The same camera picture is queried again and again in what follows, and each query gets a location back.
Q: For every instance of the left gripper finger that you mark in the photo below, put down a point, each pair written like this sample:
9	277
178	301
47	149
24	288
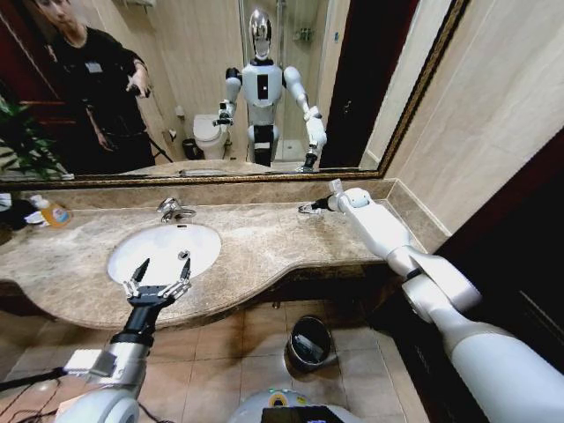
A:
184	277
137	278

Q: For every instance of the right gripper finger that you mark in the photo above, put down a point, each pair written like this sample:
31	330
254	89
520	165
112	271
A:
313	212
306	206

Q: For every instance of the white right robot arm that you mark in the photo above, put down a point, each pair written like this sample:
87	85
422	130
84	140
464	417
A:
484	352

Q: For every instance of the small silver sink drain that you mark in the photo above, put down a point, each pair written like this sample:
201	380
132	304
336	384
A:
184	254

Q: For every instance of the white oval sink basin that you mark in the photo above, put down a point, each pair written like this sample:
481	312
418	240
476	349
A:
145	247

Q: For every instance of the chrome sink faucet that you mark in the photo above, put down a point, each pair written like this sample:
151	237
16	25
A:
169	210

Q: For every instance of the round dark trash bin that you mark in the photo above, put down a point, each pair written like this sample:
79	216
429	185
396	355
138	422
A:
299	358

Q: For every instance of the orange soap bottle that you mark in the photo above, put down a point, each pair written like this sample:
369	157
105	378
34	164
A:
55	216

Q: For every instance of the black bag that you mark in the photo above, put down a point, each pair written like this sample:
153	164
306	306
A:
17	216

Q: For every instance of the white robot front shell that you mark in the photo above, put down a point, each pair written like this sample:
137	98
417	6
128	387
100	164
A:
251	407

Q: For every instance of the green leafy plant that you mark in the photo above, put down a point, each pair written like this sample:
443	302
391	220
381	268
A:
22	136

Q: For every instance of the dark wooden door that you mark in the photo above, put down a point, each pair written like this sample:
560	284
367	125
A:
520	247

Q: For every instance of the gold framed wall mirror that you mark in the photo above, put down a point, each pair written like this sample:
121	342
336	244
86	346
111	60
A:
198	66

